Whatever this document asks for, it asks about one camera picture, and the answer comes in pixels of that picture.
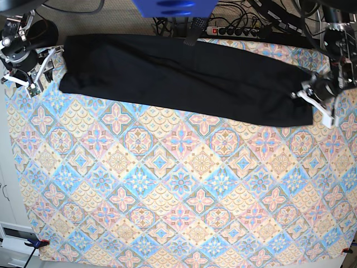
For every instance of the patterned tablecloth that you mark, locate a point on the patterned tablecloth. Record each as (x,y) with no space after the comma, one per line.
(126,185)

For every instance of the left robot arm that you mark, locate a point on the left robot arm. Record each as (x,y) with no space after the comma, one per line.
(339,43)

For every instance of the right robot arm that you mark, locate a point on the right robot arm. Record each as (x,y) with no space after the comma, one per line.
(27,47)

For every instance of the white power strip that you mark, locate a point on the white power strip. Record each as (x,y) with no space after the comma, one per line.
(232,31)

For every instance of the black T-shirt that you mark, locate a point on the black T-shirt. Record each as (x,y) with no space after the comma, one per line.
(205,78)

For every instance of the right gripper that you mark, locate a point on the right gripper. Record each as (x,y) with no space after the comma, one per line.
(26,67)

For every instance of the white cabinet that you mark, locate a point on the white cabinet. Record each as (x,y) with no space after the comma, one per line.
(13,211)

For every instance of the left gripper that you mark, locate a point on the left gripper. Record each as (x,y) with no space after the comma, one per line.
(321,88)

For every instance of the black round stool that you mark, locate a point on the black round stool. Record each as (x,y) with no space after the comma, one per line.
(46,34)

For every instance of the orange clamp lower right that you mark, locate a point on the orange clamp lower right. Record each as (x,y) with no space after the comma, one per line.
(347,250)

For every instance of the black remote-like bracket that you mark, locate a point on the black remote-like bracket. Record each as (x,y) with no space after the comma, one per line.
(198,26)

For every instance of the blue orange clamp lower left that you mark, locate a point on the blue orange clamp lower left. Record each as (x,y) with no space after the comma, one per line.
(35,243)

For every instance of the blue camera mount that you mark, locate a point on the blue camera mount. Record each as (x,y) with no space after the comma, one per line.
(175,8)

